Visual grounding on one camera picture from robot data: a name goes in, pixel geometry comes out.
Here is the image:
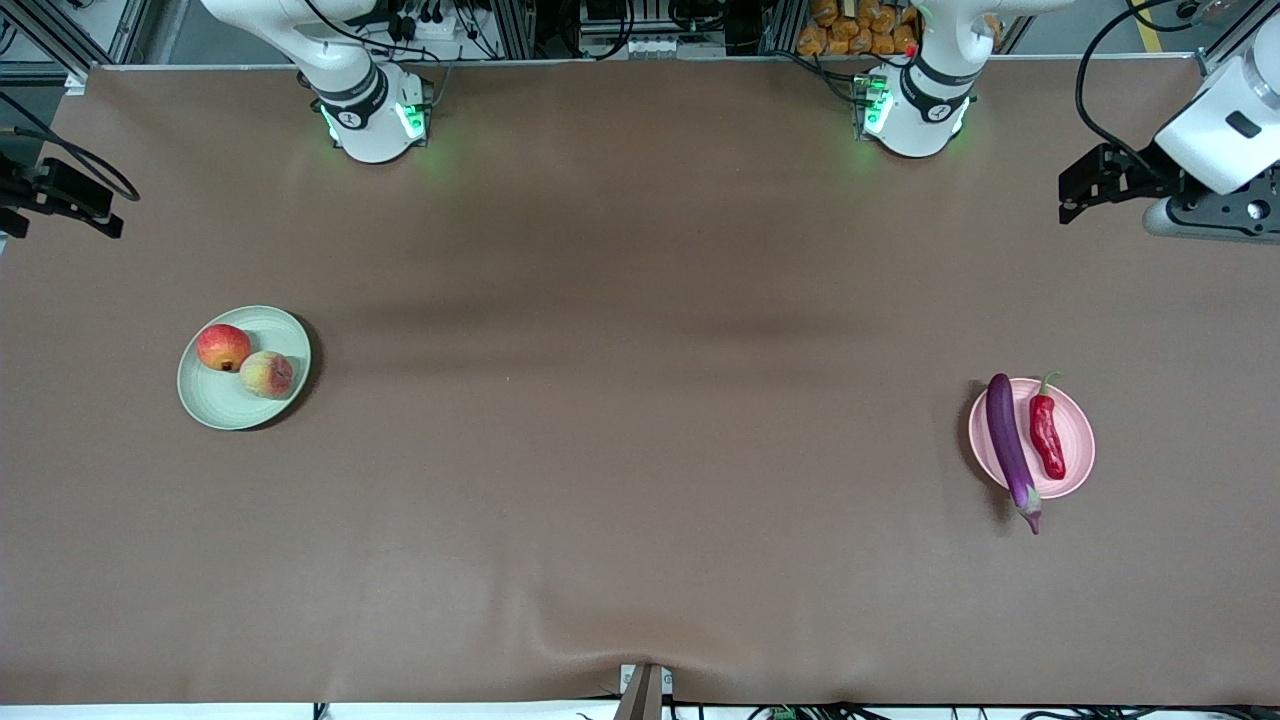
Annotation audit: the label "red apple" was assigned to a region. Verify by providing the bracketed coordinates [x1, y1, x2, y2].
[196, 324, 253, 373]

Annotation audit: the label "red chili pepper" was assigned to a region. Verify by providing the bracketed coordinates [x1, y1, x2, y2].
[1029, 371, 1069, 481]

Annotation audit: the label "yellow pink peach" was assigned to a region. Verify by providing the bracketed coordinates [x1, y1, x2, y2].
[239, 350, 295, 400]

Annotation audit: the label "long purple eggplant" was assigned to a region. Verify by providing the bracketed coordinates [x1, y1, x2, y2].
[985, 373, 1044, 536]

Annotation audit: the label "pile of orange fruits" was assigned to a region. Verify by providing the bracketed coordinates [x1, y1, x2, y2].
[797, 0, 921, 57]

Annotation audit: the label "pink round plate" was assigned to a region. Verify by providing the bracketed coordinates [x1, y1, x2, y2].
[968, 377, 1097, 500]

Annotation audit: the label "light green round plate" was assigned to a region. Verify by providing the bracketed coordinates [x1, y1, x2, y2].
[176, 305, 313, 432]

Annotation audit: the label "brown table cover mat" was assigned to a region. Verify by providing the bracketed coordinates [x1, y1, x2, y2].
[0, 58, 1280, 706]

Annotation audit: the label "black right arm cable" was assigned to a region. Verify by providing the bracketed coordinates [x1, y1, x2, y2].
[0, 92, 141, 201]

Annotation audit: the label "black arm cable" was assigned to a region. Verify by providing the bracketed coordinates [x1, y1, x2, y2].
[0, 92, 141, 201]
[1075, 0, 1216, 161]

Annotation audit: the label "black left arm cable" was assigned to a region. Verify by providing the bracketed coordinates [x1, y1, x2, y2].
[1075, 0, 1216, 161]

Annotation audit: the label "aluminium frame post with bracket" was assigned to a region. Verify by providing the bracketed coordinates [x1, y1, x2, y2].
[1195, 0, 1280, 79]

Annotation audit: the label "aluminium frame bars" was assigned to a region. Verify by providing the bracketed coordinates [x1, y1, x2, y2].
[0, 0, 151, 83]

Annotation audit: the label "metal stand bracket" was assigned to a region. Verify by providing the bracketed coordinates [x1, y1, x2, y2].
[618, 663, 674, 720]

